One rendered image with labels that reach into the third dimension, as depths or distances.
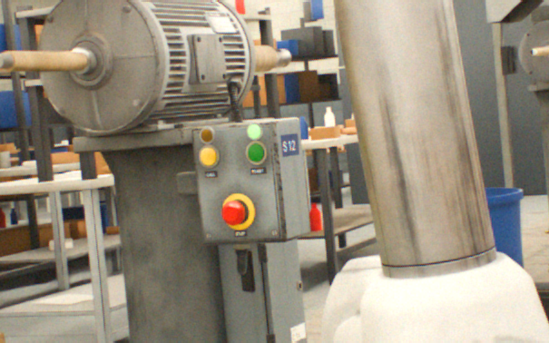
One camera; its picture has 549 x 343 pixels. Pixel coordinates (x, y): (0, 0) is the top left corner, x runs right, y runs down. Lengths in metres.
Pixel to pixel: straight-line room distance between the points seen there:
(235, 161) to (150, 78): 0.23
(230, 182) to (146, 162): 0.32
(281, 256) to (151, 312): 0.27
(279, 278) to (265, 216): 0.31
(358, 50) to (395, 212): 0.14
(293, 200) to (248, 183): 0.08
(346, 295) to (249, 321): 1.00
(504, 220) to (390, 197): 3.63
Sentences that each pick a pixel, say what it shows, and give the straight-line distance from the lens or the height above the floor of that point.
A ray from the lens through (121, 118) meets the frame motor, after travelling 2.09.
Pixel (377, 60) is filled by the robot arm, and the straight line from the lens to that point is 1.01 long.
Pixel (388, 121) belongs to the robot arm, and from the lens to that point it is 1.01.
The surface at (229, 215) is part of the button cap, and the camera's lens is 1.93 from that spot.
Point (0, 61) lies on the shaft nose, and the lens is 1.92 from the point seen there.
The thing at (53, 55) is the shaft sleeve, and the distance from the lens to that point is 2.00.
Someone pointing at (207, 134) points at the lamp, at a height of 1.11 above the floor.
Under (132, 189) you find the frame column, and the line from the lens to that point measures 2.27.
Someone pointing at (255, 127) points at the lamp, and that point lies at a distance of 1.92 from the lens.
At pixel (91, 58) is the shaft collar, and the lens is 2.07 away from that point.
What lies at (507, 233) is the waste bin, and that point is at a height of 0.57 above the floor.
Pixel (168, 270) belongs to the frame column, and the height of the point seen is 0.85.
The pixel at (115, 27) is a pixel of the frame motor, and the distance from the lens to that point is 2.08.
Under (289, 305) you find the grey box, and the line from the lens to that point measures 2.25.
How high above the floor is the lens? 1.14
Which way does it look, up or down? 3 degrees down
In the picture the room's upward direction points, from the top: 6 degrees counter-clockwise
